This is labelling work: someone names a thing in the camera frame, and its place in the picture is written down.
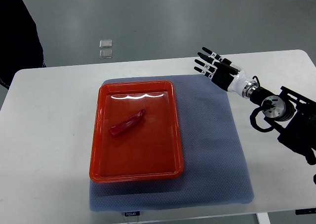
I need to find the grey blue mesh mat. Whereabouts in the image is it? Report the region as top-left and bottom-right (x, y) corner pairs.
(90, 75), (254, 212)

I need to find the red pepper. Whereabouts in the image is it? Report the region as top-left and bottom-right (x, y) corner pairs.
(108, 109), (146, 137)

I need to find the upper metal floor plate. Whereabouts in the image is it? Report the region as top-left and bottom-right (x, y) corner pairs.
(99, 39), (112, 48)

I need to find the person in dark clothes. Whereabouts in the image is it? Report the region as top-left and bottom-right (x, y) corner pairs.
(0, 0), (46, 89)

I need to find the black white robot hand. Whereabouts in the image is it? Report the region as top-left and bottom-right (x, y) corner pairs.
(194, 47), (259, 98)

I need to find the red plastic tray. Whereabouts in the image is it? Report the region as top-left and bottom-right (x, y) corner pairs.
(89, 80), (184, 183)

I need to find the black table edge panel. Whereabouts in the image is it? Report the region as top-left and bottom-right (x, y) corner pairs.
(295, 208), (316, 215)

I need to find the white table leg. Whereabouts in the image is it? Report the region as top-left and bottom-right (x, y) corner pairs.
(256, 212), (271, 224)

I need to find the black table control label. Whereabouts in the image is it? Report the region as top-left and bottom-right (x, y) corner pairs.
(124, 211), (140, 217)

